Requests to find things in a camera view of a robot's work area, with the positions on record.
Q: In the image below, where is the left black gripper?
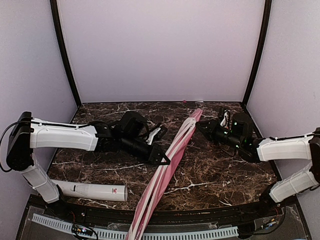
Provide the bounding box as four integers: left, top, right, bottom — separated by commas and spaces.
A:
120, 134, 171, 166

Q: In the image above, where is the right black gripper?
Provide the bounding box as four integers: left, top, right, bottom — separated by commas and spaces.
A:
196, 117, 243, 150

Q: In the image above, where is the pink racket cover bag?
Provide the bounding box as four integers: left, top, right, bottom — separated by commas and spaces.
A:
125, 108, 203, 240

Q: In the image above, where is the white shuttlecock tube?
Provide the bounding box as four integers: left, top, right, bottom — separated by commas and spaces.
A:
53, 180, 128, 202

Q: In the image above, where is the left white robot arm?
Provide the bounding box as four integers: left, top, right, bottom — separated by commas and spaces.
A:
6, 111, 171, 218

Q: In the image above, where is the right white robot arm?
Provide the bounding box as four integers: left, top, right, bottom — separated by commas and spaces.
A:
196, 112, 320, 217

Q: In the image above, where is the small circuit board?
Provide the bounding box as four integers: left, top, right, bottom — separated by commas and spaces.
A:
71, 224, 94, 238

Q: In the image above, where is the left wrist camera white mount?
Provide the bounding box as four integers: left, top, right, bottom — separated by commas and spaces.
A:
146, 123, 168, 145

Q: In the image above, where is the black front table rail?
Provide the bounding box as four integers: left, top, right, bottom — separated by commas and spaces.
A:
29, 193, 283, 227

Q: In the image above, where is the white slotted cable duct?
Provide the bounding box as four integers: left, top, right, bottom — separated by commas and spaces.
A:
31, 213, 239, 240

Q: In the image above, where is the right black frame post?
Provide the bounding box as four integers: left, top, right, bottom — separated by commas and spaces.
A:
241, 0, 272, 109

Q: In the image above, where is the black frame post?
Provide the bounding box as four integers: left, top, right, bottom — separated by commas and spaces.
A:
49, 0, 82, 108
241, 0, 272, 109

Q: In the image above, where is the left black frame post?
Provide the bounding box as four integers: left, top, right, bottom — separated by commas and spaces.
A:
49, 0, 82, 108

